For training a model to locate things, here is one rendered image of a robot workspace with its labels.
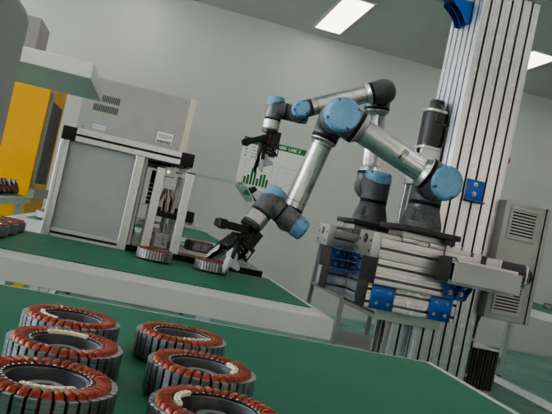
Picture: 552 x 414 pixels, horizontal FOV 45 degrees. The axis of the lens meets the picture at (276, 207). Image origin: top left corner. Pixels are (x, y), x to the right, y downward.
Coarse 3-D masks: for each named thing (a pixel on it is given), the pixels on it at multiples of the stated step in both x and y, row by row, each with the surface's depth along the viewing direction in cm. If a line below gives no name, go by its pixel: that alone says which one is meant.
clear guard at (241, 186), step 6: (180, 168) 234; (198, 174) 242; (204, 174) 236; (216, 180) 256; (222, 180) 246; (228, 180) 238; (240, 186) 252; (246, 186) 239; (240, 192) 262; (246, 192) 245; (246, 198) 254; (252, 198) 241
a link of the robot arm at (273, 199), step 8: (264, 192) 220; (272, 192) 219; (280, 192) 220; (256, 200) 220; (264, 200) 218; (272, 200) 218; (280, 200) 220; (256, 208) 217; (264, 208) 217; (272, 208) 218; (280, 208) 219; (272, 216) 220
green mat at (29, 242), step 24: (0, 240) 172; (24, 240) 185; (48, 240) 200; (72, 240) 218; (96, 264) 164; (120, 264) 175; (144, 264) 188; (168, 264) 204; (192, 264) 222; (216, 288) 168; (240, 288) 180; (264, 288) 194
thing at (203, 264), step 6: (198, 258) 209; (204, 258) 214; (198, 264) 208; (204, 264) 207; (210, 264) 206; (216, 264) 207; (222, 264) 208; (204, 270) 207; (210, 270) 206; (216, 270) 207
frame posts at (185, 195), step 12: (156, 180) 225; (192, 180) 228; (156, 192) 226; (180, 192) 288; (156, 204) 225; (180, 204) 227; (180, 216) 227; (144, 228) 225; (168, 228) 288; (180, 228) 227; (144, 240) 225; (168, 240) 288; (180, 240) 227
